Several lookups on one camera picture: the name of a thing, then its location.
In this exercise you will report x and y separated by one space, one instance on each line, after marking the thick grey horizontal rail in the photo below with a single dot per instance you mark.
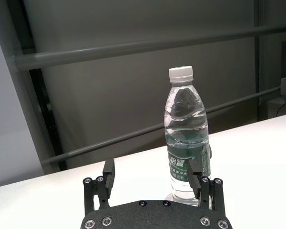
133 49

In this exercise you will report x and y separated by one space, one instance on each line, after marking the clear water bottle green label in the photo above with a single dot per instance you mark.
181 133

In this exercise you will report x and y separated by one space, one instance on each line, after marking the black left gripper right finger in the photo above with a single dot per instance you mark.
194 181

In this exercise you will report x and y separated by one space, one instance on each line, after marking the thin grey horizontal rail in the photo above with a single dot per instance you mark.
109 142

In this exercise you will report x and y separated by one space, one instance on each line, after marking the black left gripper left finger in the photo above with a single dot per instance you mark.
109 181

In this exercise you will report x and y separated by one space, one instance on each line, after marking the grey vertical frame post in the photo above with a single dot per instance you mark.
259 59

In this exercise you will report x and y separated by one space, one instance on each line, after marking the black vertical frame post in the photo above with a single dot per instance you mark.
47 114

